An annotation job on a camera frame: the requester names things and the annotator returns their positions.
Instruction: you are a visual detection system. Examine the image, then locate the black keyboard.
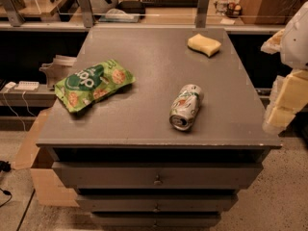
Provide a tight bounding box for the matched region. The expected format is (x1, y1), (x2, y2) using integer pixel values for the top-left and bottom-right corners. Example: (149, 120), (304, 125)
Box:
(141, 0), (198, 8)

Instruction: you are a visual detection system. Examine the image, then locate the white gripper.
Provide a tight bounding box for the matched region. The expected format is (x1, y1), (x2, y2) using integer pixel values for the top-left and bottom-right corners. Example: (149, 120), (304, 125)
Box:
(261, 1), (308, 135)

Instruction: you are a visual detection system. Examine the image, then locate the yellow sponge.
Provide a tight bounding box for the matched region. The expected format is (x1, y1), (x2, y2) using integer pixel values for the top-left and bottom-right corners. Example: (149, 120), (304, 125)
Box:
(188, 34), (221, 57)

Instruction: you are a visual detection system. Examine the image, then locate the grey drawer cabinet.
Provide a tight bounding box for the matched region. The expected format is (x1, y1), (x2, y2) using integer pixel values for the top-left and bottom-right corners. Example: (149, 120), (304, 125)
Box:
(38, 28), (280, 228)

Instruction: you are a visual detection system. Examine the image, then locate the white power strip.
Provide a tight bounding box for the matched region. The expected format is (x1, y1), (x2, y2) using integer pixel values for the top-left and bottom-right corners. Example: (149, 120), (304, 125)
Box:
(14, 81), (39, 90)

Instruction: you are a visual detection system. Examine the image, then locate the clear plastic bag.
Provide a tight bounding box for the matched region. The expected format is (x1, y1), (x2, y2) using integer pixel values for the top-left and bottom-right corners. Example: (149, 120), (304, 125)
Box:
(99, 9), (140, 23)

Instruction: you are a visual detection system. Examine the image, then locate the small fruit bowl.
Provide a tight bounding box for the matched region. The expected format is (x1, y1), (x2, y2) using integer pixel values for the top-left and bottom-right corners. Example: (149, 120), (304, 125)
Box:
(226, 2), (242, 18)

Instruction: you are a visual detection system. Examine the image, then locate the black device on desk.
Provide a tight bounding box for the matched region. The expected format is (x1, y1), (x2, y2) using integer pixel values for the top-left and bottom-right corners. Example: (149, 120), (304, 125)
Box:
(116, 0), (145, 15)

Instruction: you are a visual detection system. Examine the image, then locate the white cable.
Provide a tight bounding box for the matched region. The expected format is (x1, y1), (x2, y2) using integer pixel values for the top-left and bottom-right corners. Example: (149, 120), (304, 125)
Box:
(1, 81), (37, 133)

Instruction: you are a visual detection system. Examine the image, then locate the top drawer knob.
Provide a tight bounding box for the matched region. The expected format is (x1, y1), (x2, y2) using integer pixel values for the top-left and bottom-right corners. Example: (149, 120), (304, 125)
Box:
(153, 175), (163, 186)

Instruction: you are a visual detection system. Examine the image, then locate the cardboard box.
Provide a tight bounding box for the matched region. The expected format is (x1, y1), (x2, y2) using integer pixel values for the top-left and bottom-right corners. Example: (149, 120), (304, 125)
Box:
(13, 109), (78, 207)

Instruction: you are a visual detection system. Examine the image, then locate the crushed 7up can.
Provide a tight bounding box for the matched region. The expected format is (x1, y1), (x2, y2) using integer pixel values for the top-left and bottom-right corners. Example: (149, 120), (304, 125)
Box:
(169, 84), (204, 131)

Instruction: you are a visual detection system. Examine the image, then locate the clear water bottle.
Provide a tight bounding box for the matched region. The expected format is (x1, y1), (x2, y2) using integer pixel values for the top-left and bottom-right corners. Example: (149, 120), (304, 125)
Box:
(216, 0), (229, 15)

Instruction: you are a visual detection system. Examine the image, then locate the green chip bag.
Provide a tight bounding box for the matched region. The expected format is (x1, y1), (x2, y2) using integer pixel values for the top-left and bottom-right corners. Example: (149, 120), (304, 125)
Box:
(55, 59), (136, 113)

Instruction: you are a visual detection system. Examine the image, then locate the black cable on floor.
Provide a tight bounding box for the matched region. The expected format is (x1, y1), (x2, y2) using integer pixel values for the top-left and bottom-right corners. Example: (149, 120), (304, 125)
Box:
(0, 160), (13, 208)

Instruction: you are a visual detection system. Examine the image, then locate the grey bracket part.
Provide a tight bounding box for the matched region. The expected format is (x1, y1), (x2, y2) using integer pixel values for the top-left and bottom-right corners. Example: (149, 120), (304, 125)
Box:
(39, 55), (76, 89)

